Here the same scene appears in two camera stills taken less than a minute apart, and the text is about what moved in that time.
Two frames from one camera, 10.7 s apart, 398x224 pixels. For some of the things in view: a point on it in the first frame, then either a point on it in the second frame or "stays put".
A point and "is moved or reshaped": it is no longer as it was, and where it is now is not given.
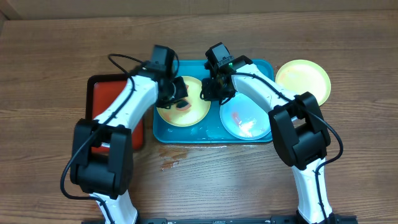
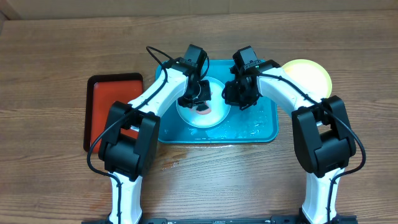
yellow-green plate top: [301, 76] stays put
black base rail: [247, 219] stays put
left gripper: [179, 81] to [206, 94]
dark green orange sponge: [183, 106] is moved or reshaped
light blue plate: [245, 117] to [220, 110]
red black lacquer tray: [102, 90] stays put
